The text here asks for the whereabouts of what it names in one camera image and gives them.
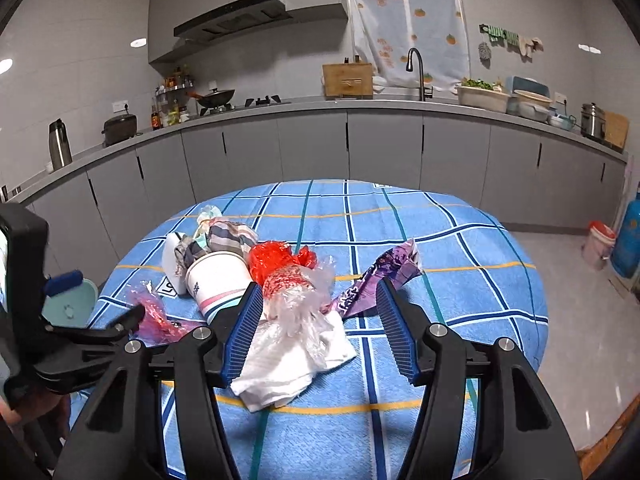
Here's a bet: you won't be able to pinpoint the white paper cup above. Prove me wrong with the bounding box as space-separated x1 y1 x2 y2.
185 251 256 321

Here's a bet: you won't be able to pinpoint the blue plaid tablecloth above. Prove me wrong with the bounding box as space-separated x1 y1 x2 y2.
67 178 550 480

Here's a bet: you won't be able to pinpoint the black range hood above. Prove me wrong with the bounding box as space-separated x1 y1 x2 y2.
173 0 294 43

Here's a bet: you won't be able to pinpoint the wall hook rack with cloths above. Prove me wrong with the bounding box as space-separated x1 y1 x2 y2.
477 23 545 64

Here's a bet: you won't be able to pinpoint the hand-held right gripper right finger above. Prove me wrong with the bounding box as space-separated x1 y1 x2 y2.
376 280 583 480

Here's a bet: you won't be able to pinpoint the steel pot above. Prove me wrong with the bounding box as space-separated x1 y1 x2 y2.
580 102 607 141

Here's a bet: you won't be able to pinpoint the red and white bucket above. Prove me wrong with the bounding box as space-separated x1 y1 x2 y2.
582 221 617 271

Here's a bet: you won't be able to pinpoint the person's left hand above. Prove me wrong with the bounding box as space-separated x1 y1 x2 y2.
0 391 71 429

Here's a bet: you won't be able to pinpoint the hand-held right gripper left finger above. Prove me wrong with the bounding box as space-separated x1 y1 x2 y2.
52 282 263 480

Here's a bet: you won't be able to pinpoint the white printed curtain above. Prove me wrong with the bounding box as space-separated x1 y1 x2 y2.
346 0 472 86

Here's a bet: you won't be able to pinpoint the white plastic basin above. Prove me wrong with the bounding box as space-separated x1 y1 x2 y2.
455 82 512 112

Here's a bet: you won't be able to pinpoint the plaid wrapper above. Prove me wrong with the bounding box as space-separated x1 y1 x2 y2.
175 220 260 281

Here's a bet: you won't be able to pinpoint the clear bag with tissue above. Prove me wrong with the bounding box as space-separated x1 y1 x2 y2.
195 203 223 233

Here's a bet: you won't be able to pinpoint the clear plastic bag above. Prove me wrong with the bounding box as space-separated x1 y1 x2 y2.
260 255 337 361

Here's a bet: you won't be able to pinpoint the grey kitchen counter cabinets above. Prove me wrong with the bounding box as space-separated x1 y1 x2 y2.
0 95 631 281

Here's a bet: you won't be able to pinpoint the blue lidded container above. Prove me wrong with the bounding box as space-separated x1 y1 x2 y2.
506 76 553 98

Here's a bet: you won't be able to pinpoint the small white box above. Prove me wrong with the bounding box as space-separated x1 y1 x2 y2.
162 232 193 281

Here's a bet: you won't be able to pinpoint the white paper napkin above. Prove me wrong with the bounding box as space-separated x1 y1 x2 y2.
230 310 357 413

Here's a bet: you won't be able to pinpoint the pink plastic wrapper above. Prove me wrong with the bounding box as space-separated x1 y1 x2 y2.
127 282 201 346

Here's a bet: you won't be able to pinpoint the steel thermos jug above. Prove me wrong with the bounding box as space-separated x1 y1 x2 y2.
48 119 73 170

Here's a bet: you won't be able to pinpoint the purple snack wrapper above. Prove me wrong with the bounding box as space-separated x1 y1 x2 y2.
327 239 423 318

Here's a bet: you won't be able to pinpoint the spice rack with bottles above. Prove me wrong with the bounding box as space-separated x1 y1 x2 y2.
150 67 198 131

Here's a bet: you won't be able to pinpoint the wooden cutting board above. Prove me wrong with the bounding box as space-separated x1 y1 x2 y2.
602 111 630 150

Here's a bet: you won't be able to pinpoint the red plastic bag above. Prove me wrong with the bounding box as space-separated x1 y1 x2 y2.
248 241 318 286

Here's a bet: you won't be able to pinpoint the black wok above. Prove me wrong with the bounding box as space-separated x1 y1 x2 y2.
187 88 236 109

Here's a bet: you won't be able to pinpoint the dark kitchen faucet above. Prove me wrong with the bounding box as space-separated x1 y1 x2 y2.
406 47 434 102

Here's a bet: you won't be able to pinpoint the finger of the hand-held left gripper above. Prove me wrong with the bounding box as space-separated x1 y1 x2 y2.
42 270 84 297
35 305 147 393

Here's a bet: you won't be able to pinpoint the teal waste bin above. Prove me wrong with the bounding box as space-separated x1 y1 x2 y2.
41 278 99 330

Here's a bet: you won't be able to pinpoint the gas stove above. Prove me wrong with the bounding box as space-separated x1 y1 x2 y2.
232 94 292 110

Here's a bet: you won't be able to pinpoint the blue gas cylinder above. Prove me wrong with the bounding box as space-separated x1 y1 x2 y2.
611 182 640 279

